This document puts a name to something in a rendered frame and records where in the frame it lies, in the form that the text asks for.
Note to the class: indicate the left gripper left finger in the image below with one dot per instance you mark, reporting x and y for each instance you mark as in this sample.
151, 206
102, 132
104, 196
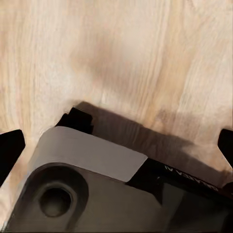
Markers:
12, 145

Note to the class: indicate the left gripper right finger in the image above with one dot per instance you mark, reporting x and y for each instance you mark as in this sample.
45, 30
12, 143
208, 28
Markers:
225, 144

